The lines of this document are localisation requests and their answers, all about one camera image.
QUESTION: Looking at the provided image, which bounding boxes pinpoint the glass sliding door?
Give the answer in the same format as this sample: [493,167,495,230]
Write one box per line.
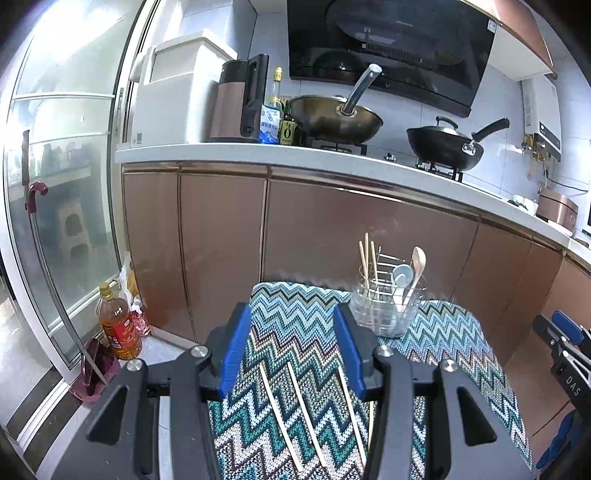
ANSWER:
[0,0,158,370]

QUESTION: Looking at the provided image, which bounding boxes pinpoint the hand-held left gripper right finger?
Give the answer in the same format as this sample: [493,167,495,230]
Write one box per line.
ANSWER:
[333,305,534,480]

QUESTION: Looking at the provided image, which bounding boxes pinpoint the black gas stove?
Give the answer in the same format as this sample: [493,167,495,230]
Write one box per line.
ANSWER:
[305,136,465,183]

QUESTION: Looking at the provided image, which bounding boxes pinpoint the brown kitchen base cabinets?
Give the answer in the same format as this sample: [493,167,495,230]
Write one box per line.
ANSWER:
[115,143,591,370]

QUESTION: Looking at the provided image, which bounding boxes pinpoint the brown electric kettle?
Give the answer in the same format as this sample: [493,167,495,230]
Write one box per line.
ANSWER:
[208,54,269,144]

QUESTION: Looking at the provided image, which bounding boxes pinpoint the clear bottle with yellow cap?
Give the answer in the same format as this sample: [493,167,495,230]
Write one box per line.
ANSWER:
[268,67,284,112]

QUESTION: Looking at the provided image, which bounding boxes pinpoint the black range hood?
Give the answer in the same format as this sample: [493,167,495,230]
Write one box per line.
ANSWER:
[286,0,497,118]

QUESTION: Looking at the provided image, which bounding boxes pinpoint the yellow gas valve pipes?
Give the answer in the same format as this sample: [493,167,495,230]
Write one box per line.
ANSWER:
[522,134,550,185]

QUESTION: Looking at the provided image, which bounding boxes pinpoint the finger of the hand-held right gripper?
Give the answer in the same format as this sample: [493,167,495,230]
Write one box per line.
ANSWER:
[532,310,591,357]

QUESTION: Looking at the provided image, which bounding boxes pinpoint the white water heater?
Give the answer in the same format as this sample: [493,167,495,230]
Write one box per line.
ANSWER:
[522,76,565,162]

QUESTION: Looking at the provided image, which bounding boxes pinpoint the plastic stool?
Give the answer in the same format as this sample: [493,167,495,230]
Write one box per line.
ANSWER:
[58,203,90,259]

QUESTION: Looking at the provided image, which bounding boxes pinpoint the black wok lid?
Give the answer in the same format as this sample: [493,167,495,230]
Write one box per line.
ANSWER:
[422,115,462,137]

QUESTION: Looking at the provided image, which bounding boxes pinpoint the brown upper kitchen cabinet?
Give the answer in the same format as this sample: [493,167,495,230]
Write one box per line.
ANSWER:
[480,0,557,84]

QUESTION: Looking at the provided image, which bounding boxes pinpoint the zigzag knitted cloth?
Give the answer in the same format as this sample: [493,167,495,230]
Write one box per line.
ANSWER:
[208,281,534,480]

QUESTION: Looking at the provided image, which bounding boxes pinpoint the blue salt bag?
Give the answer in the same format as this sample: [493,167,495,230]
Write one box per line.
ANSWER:
[259,105,283,144]

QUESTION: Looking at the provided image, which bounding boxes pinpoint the large cooking oil bottle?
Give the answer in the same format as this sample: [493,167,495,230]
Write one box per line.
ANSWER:
[96,281,143,361]

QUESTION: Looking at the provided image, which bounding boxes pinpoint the plastic bag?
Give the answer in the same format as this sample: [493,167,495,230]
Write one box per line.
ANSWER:
[119,258,139,301]

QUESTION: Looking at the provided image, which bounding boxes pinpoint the black power cable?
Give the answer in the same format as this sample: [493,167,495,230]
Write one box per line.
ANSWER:
[545,171,591,192]

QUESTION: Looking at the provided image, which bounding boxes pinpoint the bronze wok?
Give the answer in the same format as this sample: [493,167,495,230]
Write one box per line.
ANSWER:
[288,64,384,144]

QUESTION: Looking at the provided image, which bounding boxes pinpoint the wire utensil holder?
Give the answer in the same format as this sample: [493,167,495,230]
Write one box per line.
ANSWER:
[349,247,426,339]

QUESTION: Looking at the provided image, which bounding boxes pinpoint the brown rice cooker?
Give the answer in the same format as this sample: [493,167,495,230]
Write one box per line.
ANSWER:
[536,187,579,234]

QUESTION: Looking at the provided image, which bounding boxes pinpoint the pink bottle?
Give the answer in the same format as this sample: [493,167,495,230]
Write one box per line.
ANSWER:
[131,295,151,337]

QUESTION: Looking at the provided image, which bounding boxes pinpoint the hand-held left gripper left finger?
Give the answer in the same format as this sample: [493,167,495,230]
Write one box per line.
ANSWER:
[58,302,252,480]

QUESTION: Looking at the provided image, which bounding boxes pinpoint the white countertop appliance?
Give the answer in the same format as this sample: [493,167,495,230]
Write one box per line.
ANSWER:
[129,37,238,148]

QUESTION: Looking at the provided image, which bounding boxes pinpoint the metal pole with maroon handle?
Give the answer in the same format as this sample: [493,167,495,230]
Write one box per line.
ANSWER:
[25,181,105,386]

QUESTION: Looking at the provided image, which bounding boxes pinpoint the dark oil bottle yellow label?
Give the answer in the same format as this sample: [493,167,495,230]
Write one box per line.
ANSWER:
[279,111,298,146]

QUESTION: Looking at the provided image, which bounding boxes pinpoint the black wok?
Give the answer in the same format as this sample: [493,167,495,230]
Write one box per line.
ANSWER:
[406,117,511,172]

